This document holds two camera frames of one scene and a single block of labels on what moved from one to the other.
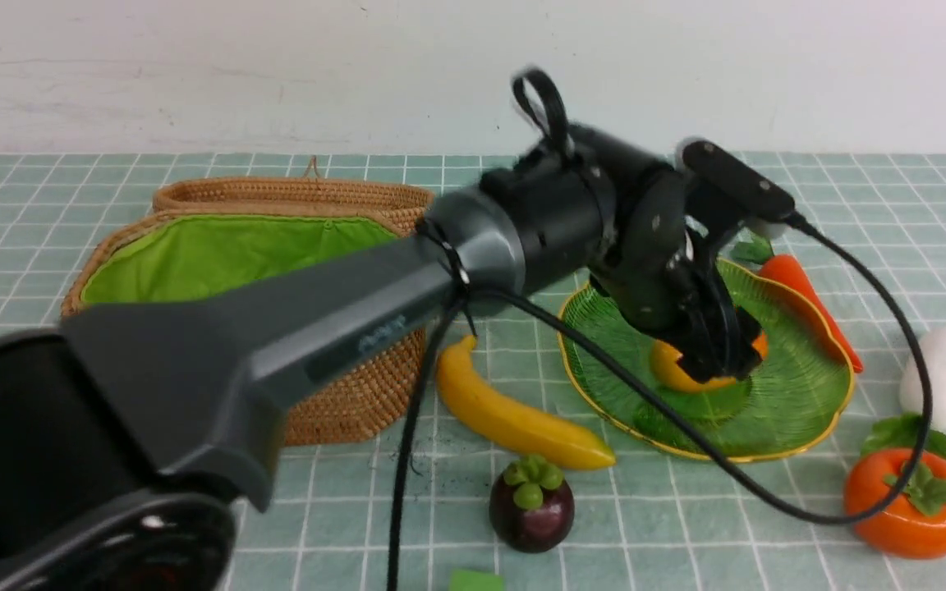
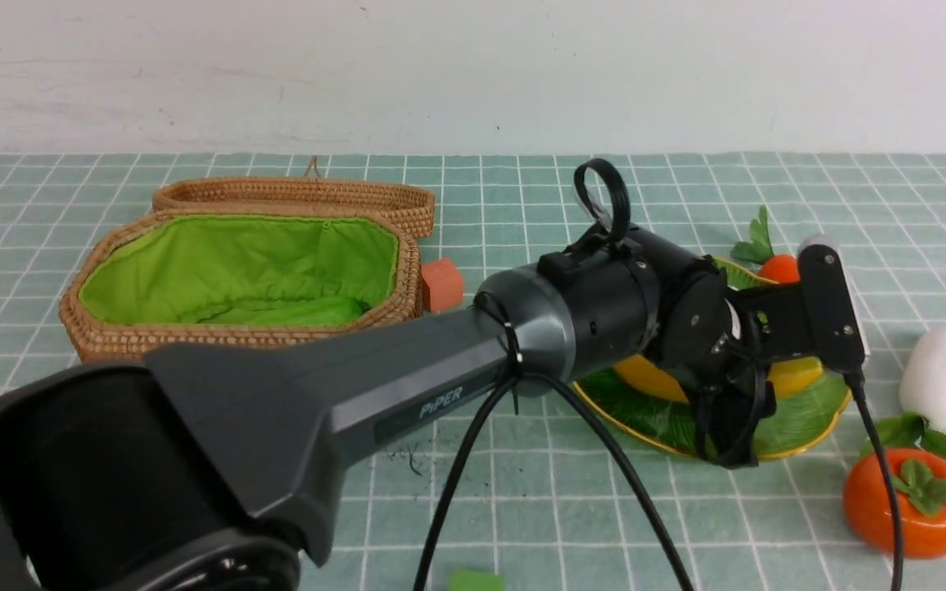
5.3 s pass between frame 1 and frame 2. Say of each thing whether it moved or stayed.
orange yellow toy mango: moved
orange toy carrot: stayed
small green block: stayed
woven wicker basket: stayed
